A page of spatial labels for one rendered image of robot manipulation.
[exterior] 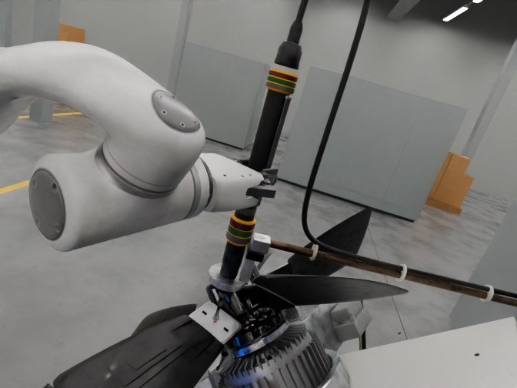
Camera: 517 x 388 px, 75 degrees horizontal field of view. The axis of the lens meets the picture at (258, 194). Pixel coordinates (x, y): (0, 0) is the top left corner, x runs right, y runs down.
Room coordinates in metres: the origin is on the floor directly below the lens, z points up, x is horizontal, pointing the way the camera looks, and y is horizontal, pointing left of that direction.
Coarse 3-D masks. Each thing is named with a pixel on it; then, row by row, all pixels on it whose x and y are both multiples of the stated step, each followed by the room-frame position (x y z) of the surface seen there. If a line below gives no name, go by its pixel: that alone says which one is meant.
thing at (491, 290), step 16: (304, 0) 0.52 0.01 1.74; (368, 0) 0.52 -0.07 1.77; (352, 48) 0.53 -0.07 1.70; (336, 96) 0.53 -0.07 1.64; (336, 112) 0.53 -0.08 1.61; (320, 144) 0.53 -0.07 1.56; (320, 160) 0.53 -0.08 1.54; (304, 208) 0.53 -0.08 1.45; (304, 224) 0.53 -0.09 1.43; (352, 256) 0.54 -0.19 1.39; (416, 272) 0.55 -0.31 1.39; (480, 288) 0.56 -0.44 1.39
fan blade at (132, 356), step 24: (144, 336) 0.46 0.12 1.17; (168, 336) 0.46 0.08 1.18; (192, 336) 0.47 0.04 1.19; (96, 360) 0.41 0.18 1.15; (120, 360) 0.40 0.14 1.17; (144, 360) 0.40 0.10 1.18; (168, 360) 0.41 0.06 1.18; (192, 360) 0.42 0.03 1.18; (72, 384) 0.36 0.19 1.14; (96, 384) 0.36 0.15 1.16; (120, 384) 0.36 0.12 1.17; (144, 384) 0.36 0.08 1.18; (168, 384) 0.37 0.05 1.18; (192, 384) 0.38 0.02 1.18
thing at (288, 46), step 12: (300, 24) 0.52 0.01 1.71; (288, 36) 0.52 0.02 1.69; (300, 36) 0.52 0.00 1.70; (288, 48) 0.50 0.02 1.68; (300, 48) 0.51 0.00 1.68; (276, 60) 0.51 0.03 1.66; (288, 60) 0.50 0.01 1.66; (228, 252) 0.51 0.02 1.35; (240, 252) 0.51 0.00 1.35; (228, 264) 0.50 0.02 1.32; (240, 264) 0.52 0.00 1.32; (228, 276) 0.51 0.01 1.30
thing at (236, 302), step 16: (256, 272) 0.62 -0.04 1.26; (208, 288) 0.58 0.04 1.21; (224, 304) 0.56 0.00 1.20; (240, 304) 0.55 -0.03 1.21; (256, 304) 0.56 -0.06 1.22; (240, 320) 0.55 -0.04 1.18; (256, 320) 0.56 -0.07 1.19; (272, 320) 0.55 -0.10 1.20; (240, 336) 0.52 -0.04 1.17; (256, 336) 0.52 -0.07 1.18
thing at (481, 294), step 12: (300, 252) 0.53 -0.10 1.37; (312, 252) 0.53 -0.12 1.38; (348, 264) 0.53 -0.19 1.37; (360, 264) 0.54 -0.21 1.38; (372, 264) 0.54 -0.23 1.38; (396, 276) 0.54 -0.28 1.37; (408, 276) 0.54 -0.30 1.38; (420, 276) 0.55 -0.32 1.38; (444, 288) 0.55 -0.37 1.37; (456, 288) 0.55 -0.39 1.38; (468, 288) 0.56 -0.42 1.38; (492, 300) 0.56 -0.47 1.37; (504, 300) 0.56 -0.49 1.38; (516, 300) 0.57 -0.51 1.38
